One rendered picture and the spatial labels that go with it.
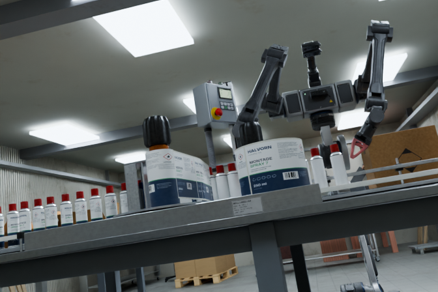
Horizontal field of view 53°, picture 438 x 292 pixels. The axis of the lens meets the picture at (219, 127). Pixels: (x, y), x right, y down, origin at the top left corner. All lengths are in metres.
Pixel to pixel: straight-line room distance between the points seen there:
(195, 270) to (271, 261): 7.01
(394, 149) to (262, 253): 1.17
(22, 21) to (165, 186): 2.53
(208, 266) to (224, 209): 6.83
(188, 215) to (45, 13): 2.61
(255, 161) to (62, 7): 2.50
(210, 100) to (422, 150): 0.96
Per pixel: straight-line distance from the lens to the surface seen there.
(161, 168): 1.30
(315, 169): 1.84
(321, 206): 1.00
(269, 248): 1.04
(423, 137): 2.12
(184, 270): 8.10
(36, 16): 3.55
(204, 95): 1.99
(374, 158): 2.06
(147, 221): 1.16
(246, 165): 1.21
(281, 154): 1.19
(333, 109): 2.53
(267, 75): 1.97
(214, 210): 1.10
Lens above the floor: 0.80
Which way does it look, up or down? 14 degrees up
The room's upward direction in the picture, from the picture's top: 9 degrees counter-clockwise
